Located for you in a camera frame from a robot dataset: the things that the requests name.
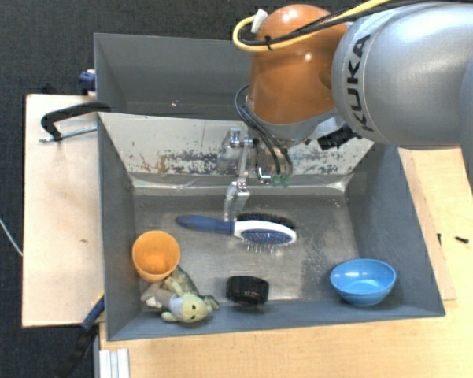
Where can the blue and white hairbrush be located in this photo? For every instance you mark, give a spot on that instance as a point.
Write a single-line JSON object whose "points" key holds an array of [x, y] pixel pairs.
{"points": [[265, 234]]}

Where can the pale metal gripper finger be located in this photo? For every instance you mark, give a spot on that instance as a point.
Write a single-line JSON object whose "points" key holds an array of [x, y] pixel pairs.
{"points": [[236, 201], [229, 156]]}

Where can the small black screw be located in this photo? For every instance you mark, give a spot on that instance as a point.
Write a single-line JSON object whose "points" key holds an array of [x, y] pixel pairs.
{"points": [[463, 239]]}

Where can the black cylinder on white bracket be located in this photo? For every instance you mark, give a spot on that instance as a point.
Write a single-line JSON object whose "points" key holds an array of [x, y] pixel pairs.
{"points": [[334, 137]]}

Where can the orange plastic cup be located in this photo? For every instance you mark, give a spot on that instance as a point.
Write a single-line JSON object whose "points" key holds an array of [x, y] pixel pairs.
{"points": [[156, 256]]}

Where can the blue bowl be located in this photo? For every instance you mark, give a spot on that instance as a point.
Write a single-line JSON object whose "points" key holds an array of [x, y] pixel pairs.
{"points": [[363, 284]]}

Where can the black oval brush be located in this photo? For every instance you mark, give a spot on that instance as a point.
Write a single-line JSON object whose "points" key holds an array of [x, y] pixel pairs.
{"points": [[265, 216]]}

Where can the grey metal bin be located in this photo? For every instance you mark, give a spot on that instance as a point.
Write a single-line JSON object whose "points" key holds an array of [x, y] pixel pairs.
{"points": [[330, 219]]}

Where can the black round lid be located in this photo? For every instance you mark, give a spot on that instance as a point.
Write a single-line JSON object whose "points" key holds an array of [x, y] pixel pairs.
{"points": [[247, 289]]}

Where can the green plush toy animal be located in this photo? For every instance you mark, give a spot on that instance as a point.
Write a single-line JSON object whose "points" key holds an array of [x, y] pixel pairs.
{"points": [[189, 307]]}

